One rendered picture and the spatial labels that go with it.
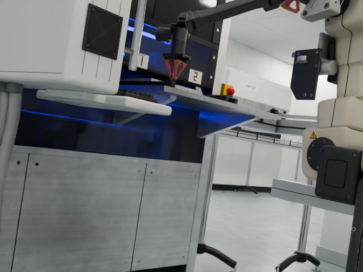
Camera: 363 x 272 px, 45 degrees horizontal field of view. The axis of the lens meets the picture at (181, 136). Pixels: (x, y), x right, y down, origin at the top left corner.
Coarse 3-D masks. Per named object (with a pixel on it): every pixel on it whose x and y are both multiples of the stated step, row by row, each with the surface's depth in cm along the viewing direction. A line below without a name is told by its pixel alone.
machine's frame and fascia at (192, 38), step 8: (152, 24) 190; (160, 24) 193; (192, 40) 208; (200, 40) 211; (216, 48) 219; (128, 64) 184; (152, 72) 194; (160, 72) 196; (184, 80) 206; (208, 88) 219
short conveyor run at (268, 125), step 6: (258, 120) 266; (264, 120) 270; (270, 120) 274; (276, 120) 279; (240, 126) 267; (246, 126) 259; (252, 126) 262; (258, 126) 266; (264, 126) 271; (270, 126) 275
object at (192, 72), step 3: (192, 72) 209; (198, 72) 212; (201, 72) 214; (189, 75) 208; (192, 75) 209; (195, 75) 211; (198, 75) 212; (201, 75) 214; (189, 78) 208; (192, 78) 210; (195, 78) 211; (198, 78) 212; (192, 81) 210; (195, 81) 211; (198, 81) 213
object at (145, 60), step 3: (141, 54) 188; (138, 57) 187; (141, 57) 188; (144, 57) 189; (147, 57) 190; (138, 60) 187; (141, 60) 188; (144, 60) 189; (147, 60) 190; (138, 63) 187; (144, 63) 189; (147, 63) 190; (138, 66) 187; (141, 66) 188; (144, 66) 189
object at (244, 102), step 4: (228, 96) 177; (232, 96) 175; (236, 96) 176; (240, 100) 178; (244, 100) 180; (248, 100) 182; (252, 100) 184; (240, 104) 179; (244, 104) 180; (248, 104) 182; (252, 104) 184; (256, 104) 185; (260, 104) 187; (264, 104) 189; (256, 108) 186; (260, 108) 188; (264, 108) 190; (268, 108) 192
